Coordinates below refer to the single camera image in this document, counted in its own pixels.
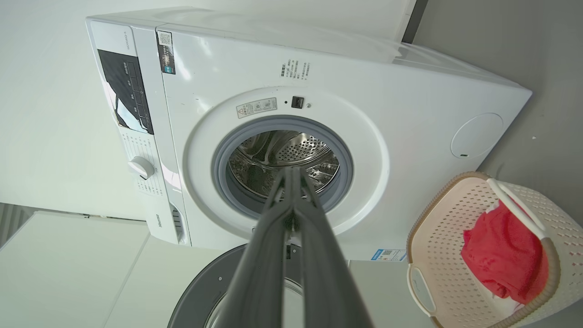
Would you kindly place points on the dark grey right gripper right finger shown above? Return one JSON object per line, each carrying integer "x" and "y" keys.
{"x": 325, "y": 282}

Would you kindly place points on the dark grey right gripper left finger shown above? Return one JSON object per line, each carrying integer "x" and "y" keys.
{"x": 262, "y": 282}

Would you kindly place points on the black round glass washer door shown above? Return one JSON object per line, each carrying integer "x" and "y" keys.
{"x": 193, "y": 298}

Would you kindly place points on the black door latch socket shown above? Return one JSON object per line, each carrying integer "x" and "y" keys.
{"x": 297, "y": 102}

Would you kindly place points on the white front-load washing machine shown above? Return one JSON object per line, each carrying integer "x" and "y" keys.
{"x": 401, "y": 105}

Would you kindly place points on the blue energy label sticker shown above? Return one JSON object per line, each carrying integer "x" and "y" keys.
{"x": 387, "y": 255}

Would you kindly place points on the beige perforated laundry basket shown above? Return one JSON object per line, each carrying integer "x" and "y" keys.
{"x": 442, "y": 255}

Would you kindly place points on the perforated steel washer drum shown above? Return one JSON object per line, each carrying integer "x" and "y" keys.
{"x": 300, "y": 148}

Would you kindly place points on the white control knob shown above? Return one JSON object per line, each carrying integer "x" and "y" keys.
{"x": 142, "y": 167}

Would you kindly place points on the white caution sticker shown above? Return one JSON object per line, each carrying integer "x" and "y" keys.
{"x": 256, "y": 108}

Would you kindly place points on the red garment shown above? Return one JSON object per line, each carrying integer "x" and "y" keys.
{"x": 501, "y": 255}

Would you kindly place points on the round white filter cover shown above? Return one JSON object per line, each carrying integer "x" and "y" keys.
{"x": 477, "y": 135}

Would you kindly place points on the printed warning text label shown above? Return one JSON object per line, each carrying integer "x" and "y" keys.
{"x": 295, "y": 69}

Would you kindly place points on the black control display panel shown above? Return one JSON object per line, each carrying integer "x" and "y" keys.
{"x": 127, "y": 91}

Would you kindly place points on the black narrow sticker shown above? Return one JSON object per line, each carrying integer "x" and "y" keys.
{"x": 166, "y": 52}

